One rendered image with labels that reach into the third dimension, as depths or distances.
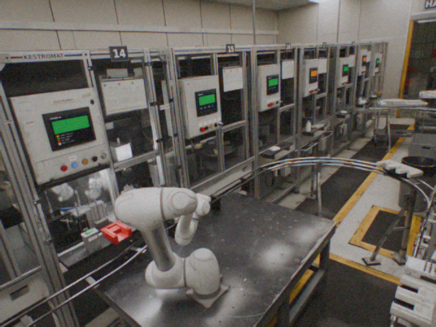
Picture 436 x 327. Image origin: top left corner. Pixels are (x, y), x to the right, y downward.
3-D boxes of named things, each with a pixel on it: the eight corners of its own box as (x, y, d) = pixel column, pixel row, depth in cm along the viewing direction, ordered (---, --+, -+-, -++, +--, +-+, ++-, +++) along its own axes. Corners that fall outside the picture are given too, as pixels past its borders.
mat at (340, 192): (330, 235, 317) (331, 235, 316) (283, 220, 354) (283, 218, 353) (415, 124, 725) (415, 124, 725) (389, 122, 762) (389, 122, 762)
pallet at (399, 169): (375, 170, 281) (376, 161, 278) (387, 168, 285) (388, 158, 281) (409, 184, 248) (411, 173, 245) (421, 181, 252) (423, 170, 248)
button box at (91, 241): (89, 254, 167) (85, 237, 163) (84, 248, 172) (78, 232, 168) (102, 246, 173) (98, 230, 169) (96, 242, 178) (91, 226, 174)
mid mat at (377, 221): (408, 264, 267) (409, 263, 267) (347, 243, 302) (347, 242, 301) (423, 217, 337) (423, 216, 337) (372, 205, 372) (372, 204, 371)
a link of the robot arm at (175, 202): (197, 186, 125) (167, 189, 125) (194, 182, 107) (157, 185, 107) (200, 217, 123) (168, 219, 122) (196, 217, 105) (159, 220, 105)
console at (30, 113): (40, 186, 150) (12, 97, 134) (22, 175, 168) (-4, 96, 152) (112, 162, 179) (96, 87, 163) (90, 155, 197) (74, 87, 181)
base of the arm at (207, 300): (233, 285, 167) (233, 278, 165) (208, 310, 152) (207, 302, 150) (210, 272, 179) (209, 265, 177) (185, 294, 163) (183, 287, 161)
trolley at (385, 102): (372, 147, 585) (378, 100, 552) (370, 140, 633) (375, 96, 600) (423, 150, 551) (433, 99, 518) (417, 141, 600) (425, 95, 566)
